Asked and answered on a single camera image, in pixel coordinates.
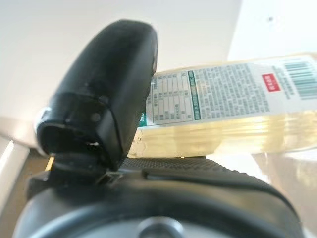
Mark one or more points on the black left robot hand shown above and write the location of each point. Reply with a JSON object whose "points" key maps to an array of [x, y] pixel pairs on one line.
{"points": [[111, 86]]}

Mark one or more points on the yellow tea bottle white cap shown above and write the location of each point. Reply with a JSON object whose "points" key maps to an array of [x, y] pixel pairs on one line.
{"points": [[223, 99]]}

